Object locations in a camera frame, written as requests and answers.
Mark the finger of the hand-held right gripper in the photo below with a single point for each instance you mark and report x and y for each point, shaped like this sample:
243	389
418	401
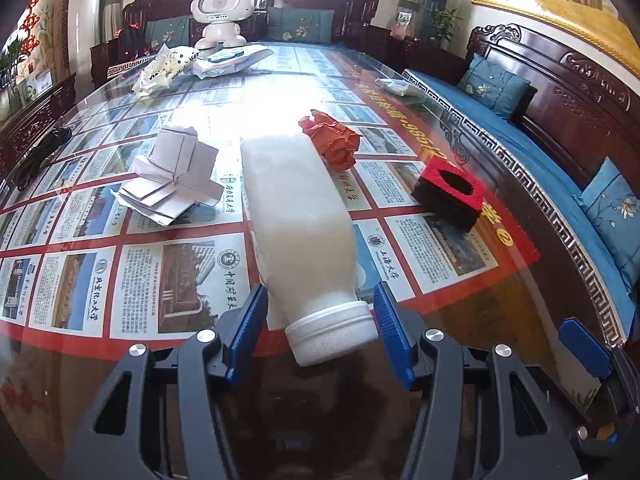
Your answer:
582	346

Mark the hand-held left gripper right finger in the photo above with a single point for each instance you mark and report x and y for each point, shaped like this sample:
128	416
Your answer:
392	330

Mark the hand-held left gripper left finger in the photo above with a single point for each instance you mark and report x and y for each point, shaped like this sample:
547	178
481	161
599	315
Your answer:
247	325

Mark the white plastic bottle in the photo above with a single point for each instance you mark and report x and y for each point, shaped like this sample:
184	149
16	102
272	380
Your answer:
300	230

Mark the teal embroidered cushion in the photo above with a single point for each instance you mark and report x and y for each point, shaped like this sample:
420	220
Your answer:
300	25
167	32
492	87
612	215

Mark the red and black foam box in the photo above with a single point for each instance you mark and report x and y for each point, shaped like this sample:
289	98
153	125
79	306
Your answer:
447	200

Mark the folded white cardboard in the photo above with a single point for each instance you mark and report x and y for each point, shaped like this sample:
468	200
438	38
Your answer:
172	175

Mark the red crumpled paper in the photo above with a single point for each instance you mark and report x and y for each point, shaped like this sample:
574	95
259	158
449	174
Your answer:
332	137

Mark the carved wooden sofa blue seat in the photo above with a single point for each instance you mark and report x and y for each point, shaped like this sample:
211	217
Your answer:
565	105

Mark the small clear packet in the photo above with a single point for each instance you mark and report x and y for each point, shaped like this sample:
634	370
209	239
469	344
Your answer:
396	87

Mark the white and blue packet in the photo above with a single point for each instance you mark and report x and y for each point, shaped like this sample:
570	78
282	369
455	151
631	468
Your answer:
232	60

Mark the white crumpled plastic bag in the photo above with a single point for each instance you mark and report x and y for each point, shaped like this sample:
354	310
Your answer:
167	67

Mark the carved wooden side cabinet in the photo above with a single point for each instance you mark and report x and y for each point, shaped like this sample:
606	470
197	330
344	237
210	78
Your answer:
35	120

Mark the black backpack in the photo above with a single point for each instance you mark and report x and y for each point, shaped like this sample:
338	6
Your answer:
131	40

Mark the small green picture box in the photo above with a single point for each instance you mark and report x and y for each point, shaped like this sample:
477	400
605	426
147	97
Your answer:
404	19

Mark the potted green plant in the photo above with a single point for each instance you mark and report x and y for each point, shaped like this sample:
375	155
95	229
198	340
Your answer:
445	22

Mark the small white box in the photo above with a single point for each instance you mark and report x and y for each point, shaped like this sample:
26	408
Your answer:
42	82

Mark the white robot toy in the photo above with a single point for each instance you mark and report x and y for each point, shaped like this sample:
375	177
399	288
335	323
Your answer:
220	7

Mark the carved wooden bench sofa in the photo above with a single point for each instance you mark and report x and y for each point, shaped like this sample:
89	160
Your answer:
350	5

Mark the potted bamboo plant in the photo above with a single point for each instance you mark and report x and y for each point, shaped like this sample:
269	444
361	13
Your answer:
10	65

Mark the red knot wall decoration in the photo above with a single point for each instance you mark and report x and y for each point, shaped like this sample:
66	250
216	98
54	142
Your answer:
30	25

